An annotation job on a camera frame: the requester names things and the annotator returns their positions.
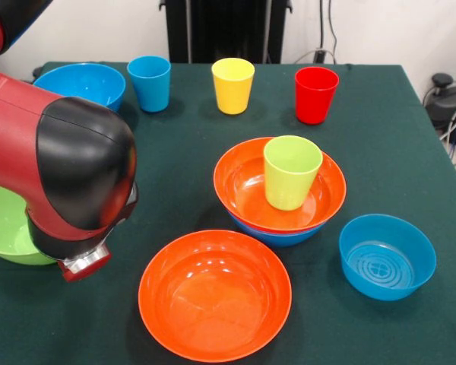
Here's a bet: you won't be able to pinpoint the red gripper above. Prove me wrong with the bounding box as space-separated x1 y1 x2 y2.
58 252 112 284

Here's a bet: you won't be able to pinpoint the green bowl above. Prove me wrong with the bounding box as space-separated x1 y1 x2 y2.
0 184 58 266

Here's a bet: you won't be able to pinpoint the orange bowl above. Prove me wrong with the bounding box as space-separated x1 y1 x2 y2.
213 136 347 234
138 229 293 362

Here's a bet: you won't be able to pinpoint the large blue bowl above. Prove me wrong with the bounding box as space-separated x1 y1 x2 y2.
33 62 127 113
227 212 328 249

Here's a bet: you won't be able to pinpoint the lime green cup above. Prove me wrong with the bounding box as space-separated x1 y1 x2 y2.
263 135 324 211

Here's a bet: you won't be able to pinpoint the small blue bowl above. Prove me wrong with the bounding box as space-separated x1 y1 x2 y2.
338 214 438 302

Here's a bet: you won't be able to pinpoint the light blue cup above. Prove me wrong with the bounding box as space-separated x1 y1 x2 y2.
126 56 172 113

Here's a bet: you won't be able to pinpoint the yellow cup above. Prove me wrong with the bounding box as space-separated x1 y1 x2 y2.
211 58 256 116

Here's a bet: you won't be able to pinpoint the red cup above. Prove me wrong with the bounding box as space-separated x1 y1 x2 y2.
294 67 340 125

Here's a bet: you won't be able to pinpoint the dark green tablecloth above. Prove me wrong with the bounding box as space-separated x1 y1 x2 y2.
0 62 456 365

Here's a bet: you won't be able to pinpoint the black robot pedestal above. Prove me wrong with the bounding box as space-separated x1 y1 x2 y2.
159 0 293 65

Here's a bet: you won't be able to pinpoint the black wall cables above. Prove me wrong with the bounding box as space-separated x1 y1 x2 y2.
313 0 338 64

